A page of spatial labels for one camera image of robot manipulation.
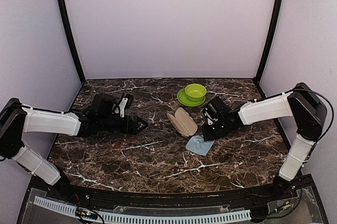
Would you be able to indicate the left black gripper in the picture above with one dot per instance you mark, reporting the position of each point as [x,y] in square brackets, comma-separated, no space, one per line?
[134,130]

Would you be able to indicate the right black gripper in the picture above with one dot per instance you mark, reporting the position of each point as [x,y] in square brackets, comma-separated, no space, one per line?
[207,135]

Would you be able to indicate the light blue cleaning cloth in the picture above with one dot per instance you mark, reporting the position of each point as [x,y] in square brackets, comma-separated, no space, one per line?
[198,145]

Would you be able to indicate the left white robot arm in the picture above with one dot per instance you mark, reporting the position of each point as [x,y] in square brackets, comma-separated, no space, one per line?
[105,114]

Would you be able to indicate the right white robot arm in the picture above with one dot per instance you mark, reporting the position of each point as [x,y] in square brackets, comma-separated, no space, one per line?
[300,103]

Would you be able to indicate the green bowl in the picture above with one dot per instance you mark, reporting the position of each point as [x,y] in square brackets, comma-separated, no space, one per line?
[195,92]

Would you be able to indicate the green plate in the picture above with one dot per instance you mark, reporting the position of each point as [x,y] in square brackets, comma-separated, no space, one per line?
[183,99]

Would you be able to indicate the small circuit board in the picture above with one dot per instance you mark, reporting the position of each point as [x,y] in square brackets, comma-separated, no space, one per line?
[84,214]

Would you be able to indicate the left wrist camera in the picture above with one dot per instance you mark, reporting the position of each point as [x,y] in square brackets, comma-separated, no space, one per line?
[124,104]

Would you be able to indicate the black table front rail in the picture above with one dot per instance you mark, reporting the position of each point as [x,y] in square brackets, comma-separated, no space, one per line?
[255,197]

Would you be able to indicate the white slotted cable duct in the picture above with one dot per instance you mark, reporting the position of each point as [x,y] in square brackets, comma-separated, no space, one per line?
[111,217]

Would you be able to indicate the right black frame post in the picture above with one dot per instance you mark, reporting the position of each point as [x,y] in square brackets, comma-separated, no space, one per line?
[269,40]

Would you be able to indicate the black frame post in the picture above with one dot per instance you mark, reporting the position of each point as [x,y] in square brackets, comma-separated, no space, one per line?
[70,40]
[269,40]

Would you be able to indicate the left black frame post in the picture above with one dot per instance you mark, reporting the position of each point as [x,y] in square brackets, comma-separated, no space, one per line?
[70,40]

